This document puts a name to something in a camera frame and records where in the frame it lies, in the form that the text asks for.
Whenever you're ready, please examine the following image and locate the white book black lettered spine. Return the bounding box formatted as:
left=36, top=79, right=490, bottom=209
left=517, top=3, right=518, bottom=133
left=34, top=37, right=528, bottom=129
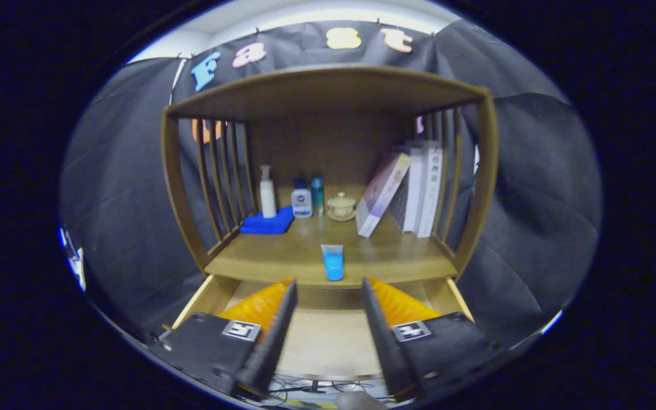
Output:
left=416, top=141, right=444, bottom=238

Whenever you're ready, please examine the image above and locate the tangle of black cables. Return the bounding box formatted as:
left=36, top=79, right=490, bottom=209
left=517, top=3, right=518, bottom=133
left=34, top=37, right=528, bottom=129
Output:
left=237, top=373, right=397, bottom=408

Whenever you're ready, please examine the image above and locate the white spray bottle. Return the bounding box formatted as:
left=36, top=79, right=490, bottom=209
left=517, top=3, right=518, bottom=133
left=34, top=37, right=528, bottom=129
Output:
left=259, top=165, right=277, bottom=219

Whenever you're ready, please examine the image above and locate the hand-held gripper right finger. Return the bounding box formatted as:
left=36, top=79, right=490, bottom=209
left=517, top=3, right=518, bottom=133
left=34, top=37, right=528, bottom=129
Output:
left=360, top=276, right=505, bottom=399

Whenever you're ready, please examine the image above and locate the white lotion bottle blue cap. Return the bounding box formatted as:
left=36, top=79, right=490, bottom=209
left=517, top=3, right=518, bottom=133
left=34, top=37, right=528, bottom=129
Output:
left=291, top=179, right=313, bottom=219

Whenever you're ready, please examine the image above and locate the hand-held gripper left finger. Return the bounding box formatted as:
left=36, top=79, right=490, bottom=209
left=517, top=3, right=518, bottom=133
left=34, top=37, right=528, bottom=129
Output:
left=147, top=277, right=298, bottom=397

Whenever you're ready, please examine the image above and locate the purple and white book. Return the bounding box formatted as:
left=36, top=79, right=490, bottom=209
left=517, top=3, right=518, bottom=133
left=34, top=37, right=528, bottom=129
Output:
left=355, top=151, right=412, bottom=238

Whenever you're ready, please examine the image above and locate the white and blue equipment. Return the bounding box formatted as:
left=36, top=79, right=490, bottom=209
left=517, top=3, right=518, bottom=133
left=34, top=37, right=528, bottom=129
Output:
left=60, top=228, right=87, bottom=291

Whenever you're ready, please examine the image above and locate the blue and white tube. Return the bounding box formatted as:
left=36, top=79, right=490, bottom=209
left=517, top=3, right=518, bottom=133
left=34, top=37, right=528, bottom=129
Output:
left=321, top=244, right=345, bottom=281

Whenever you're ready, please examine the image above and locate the plain white book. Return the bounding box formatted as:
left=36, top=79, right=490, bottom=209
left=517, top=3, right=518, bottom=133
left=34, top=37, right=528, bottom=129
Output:
left=403, top=147, right=427, bottom=233

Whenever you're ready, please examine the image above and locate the blue folded cloth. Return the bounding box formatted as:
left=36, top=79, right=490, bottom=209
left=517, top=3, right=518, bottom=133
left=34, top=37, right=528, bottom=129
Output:
left=240, top=206, right=295, bottom=235

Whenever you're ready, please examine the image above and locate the wooden cabinet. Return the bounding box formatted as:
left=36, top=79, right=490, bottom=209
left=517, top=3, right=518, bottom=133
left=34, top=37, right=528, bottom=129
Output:
left=161, top=64, right=501, bottom=297

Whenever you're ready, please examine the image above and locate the slim teal bottle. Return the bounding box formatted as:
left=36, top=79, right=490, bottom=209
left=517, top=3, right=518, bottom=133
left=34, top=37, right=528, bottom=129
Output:
left=310, top=174, right=325, bottom=218

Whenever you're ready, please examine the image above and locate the black backdrop cloth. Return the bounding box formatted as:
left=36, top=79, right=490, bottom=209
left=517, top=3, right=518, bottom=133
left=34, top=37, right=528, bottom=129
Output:
left=60, top=20, right=603, bottom=348

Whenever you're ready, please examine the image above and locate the beige lidded teacup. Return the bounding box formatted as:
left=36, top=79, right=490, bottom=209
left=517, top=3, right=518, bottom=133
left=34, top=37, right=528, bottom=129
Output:
left=327, top=192, right=357, bottom=222

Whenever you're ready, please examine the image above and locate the wooden drawer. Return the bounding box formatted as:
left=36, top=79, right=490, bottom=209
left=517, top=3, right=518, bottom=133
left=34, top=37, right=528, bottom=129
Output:
left=163, top=274, right=474, bottom=381

